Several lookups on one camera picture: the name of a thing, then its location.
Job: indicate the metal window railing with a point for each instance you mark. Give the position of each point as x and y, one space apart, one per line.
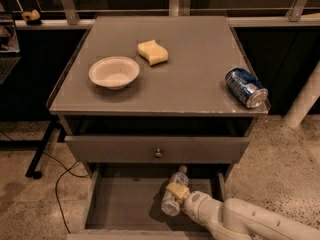
55 14

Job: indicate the grey top drawer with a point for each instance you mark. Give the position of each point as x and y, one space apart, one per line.
141 149

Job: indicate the clear plastic water bottle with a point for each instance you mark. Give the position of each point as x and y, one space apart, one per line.
170 204

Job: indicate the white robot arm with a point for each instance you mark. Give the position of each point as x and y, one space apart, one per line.
235 219

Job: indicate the white paper bowl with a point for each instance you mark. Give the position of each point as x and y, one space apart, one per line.
114 73

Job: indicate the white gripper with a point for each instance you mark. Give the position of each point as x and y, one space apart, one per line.
194 201

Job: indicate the open laptop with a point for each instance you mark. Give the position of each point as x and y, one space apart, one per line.
9 46

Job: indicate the yellow object on black base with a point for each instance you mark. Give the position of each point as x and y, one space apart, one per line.
31 17

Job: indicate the round metal drawer knob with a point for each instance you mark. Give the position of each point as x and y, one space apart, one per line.
158 153

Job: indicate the open grey middle drawer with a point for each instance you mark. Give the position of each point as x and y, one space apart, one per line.
125 204

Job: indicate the blue soda can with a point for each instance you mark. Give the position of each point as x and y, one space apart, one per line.
246 87

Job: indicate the black table leg frame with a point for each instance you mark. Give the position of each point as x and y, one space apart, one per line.
38 145

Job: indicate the yellow wavy sponge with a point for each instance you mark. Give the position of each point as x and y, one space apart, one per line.
153 52

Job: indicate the grey drawer cabinet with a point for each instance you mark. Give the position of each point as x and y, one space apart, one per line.
185 96

